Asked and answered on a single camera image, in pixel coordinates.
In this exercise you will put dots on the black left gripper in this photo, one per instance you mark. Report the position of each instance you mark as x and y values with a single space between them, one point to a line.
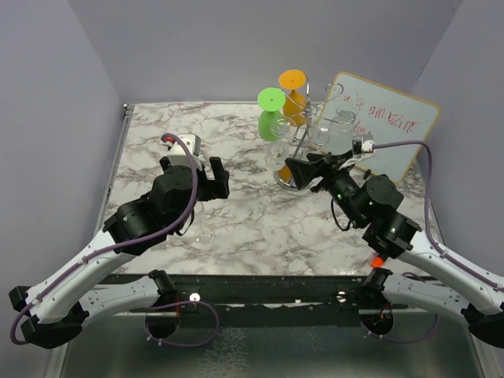
217 188

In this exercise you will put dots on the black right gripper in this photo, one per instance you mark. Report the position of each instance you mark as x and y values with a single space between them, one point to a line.
305 171

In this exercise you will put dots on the clear wine glass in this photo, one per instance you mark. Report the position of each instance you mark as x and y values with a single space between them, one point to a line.
283 129
204 234
321 137

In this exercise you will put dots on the orange plastic wine glass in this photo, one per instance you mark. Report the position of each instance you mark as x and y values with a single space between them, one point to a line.
292 81

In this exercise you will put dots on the green plastic wine glass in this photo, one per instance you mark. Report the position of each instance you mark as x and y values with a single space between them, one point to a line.
271 100

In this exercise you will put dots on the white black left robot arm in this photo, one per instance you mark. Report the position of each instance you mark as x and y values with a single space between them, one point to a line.
57 310

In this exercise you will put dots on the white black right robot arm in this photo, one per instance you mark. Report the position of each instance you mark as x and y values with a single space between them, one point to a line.
469 293

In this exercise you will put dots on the chrome wine glass rack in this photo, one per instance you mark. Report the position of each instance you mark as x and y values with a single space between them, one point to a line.
312 114

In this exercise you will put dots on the yellow framed whiteboard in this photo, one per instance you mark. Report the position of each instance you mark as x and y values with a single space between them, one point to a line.
388 115

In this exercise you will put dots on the red orange marker pen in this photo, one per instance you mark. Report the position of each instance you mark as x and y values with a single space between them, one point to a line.
378 261

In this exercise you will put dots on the black front mounting bar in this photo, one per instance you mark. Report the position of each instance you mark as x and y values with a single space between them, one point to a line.
282 301

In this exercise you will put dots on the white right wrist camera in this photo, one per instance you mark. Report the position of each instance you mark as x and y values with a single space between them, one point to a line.
362 148

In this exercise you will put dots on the aluminium table edge rail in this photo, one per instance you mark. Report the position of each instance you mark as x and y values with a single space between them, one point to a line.
128 114

